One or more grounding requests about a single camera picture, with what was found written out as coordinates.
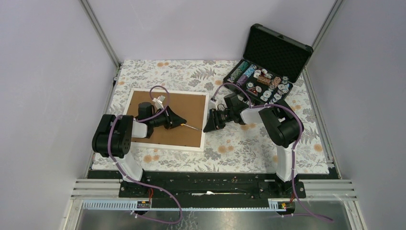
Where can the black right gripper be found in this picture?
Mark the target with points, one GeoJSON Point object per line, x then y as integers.
{"type": "Point", "coordinates": [213, 122]}

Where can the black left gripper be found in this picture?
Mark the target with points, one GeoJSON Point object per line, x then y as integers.
{"type": "Point", "coordinates": [172, 119]}

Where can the yellow handled screwdriver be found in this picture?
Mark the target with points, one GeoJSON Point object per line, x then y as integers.
{"type": "Point", "coordinates": [186, 125]}

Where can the white picture frame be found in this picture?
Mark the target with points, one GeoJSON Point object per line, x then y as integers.
{"type": "Point", "coordinates": [192, 106]}

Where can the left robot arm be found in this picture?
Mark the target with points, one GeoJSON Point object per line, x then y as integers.
{"type": "Point", "coordinates": [112, 138]}

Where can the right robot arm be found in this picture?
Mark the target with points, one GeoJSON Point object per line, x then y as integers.
{"type": "Point", "coordinates": [280, 122]}

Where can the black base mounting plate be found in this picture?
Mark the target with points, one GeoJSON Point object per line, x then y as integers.
{"type": "Point", "coordinates": [210, 190]}

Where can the black poker chip case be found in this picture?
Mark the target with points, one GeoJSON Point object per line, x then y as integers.
{"type": "Point", "coordinates": [270, 65]}

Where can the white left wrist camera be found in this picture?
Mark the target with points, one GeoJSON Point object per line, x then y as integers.
{"type": "Point", "coordinates": [159, 102]}

